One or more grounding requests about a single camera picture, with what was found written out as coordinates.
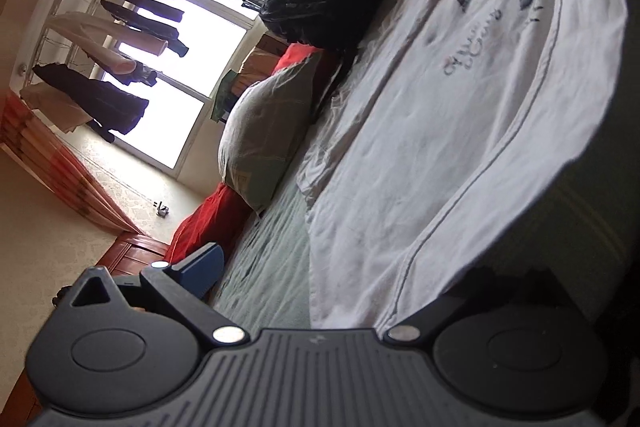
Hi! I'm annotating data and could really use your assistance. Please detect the hanging dark jeans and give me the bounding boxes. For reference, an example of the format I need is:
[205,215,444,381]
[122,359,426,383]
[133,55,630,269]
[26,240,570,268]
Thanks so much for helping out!
[100,0,190,56]

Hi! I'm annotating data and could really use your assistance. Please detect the grey checked pillow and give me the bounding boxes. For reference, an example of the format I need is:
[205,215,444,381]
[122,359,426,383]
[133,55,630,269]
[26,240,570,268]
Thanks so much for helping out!
[218,52,323,212]

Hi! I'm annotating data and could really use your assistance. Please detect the wooden headboard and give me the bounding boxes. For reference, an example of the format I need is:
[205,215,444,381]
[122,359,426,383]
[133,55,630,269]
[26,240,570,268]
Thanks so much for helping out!
[0,229,173,415]

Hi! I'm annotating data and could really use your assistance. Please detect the white printed t-shirt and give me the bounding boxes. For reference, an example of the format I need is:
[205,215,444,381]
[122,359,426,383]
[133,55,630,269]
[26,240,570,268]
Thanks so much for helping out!
[295,0,631,333]

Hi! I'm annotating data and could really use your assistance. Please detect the orange curtain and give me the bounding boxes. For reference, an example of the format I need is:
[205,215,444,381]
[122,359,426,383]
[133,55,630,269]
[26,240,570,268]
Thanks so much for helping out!
[0,89,146,235]

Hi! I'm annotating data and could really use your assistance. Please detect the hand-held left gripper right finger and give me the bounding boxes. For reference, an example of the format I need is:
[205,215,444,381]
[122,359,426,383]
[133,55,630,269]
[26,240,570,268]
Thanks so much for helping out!
[382,268,583,348]

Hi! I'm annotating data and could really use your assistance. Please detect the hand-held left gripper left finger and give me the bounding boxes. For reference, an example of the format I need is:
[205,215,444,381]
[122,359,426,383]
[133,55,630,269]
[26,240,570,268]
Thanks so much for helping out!
[50,244,252,348]

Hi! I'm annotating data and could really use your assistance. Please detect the green box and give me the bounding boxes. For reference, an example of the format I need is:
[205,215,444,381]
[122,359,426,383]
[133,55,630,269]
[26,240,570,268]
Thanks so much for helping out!
[210,69,241,122]

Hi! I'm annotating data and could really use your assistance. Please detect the hanging beige shirt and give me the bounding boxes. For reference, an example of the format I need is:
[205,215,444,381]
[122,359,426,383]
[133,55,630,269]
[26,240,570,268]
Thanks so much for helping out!
[20,84,88,132]

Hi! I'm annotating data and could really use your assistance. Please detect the hanging cream trousers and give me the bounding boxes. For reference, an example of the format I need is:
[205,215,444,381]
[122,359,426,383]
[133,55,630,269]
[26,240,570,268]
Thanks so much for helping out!
[47,12,168,76]

